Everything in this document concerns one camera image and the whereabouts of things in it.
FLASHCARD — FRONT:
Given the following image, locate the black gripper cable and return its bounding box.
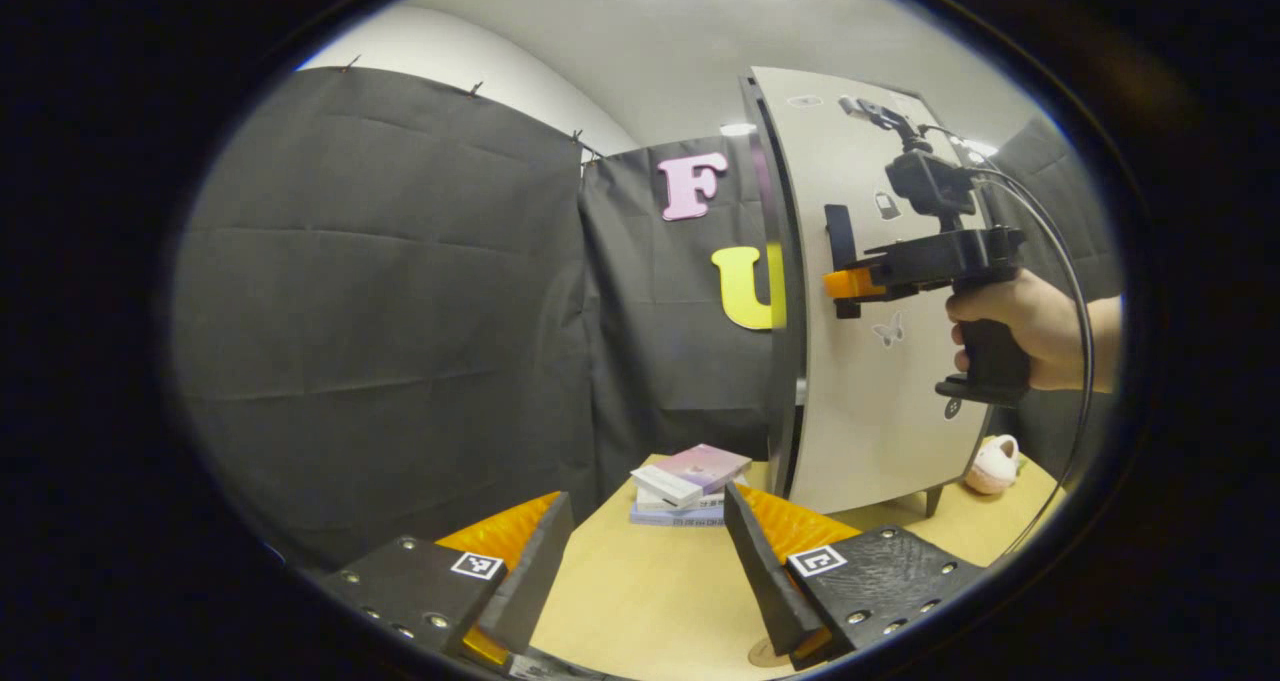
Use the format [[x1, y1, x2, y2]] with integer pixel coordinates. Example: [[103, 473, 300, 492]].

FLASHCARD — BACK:
[[920, 121, 1096, 557]]

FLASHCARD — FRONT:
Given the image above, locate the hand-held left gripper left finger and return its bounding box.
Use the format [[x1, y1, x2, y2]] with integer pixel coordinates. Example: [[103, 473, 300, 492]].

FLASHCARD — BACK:
[[318, 491, 576, 667]]

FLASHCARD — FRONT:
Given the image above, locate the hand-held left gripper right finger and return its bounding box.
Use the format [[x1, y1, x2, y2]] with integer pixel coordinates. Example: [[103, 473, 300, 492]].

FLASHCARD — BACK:
[[722, 481, 989, 672]]

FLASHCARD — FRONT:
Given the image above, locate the dark grey cabinet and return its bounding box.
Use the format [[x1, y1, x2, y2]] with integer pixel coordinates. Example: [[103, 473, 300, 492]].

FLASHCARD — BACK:
[[738, 66, 1001, 520]]

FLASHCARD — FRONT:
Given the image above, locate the black cabinet door handle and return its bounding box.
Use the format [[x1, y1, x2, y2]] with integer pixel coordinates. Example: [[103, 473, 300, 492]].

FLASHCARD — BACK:
[[825, 204, 861, 320]]

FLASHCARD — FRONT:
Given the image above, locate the blue grey book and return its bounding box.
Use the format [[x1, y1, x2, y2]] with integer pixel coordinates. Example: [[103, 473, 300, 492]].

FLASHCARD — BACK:
[[630, 496, 746, 529]]

